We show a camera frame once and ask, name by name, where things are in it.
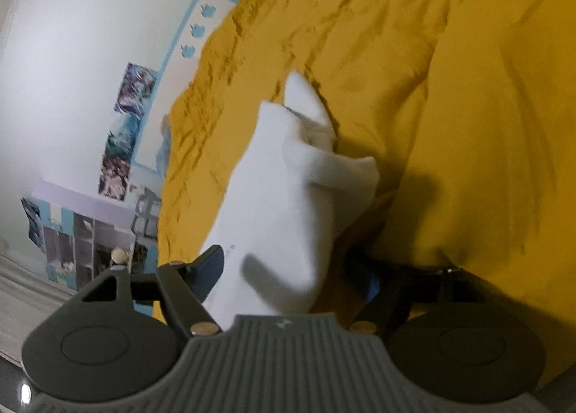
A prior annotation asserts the blue and lilac shelf cabinet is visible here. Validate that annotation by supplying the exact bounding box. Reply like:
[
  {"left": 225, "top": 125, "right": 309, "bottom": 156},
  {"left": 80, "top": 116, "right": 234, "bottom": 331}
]
[{"left": 33, "top": 181, "right": 149, "bottom": 292}]

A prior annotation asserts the white printed sweatshirt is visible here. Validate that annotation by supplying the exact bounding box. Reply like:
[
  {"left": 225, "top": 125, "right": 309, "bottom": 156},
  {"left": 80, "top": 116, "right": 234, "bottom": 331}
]
[{"left": 198, "top": 70, "right": 381, "bottom": 333}]

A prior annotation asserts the mustard yellow quilt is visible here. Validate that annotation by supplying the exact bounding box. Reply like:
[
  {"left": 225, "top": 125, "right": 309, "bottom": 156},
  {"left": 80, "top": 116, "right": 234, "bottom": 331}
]
[{"left": 150, "top": 0, "right": 576, "bottom": 393}]

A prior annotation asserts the purple anime wall poster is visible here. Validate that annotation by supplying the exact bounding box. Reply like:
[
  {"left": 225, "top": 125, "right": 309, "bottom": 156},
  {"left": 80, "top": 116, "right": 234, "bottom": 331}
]
[
  {"left": 98, "top": 154, "right": 132, "bottom": 202},
  {"left": 114, "top": 63, "right": 158, "bottom": 119}
]

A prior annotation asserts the blue framed whale wall panel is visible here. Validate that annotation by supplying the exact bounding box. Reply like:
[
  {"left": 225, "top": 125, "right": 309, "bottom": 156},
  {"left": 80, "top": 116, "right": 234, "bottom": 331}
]
[{"left": 135, "top": 0, "right": 241, "bottom": 171}]

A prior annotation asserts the white chair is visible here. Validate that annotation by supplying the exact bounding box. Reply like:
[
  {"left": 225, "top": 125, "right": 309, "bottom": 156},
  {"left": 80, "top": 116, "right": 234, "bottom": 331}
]
[{"left": 130, "top": 185, "right": 162, "bottom": 243}]

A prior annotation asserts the blue anime wall poster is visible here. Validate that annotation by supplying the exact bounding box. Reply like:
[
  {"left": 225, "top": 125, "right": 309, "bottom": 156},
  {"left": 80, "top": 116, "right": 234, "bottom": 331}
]
[
  {"left": 20, "top": 197, "right": 44, "bottom": 255},
  {"left": 104, "top": 120, "right": 144, "bottom": 158}
]

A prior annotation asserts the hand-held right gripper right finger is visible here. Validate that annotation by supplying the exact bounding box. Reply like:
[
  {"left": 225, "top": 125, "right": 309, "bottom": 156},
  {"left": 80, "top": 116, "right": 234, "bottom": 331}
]
[{"left": 346, "top": 250, "right": 486, "bottom": 338}]

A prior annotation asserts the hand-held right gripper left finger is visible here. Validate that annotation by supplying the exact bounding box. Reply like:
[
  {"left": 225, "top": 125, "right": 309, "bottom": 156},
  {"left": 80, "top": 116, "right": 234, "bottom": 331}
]
[{"left": 81, "top": 244, "right": 226, "bottom": 337}]

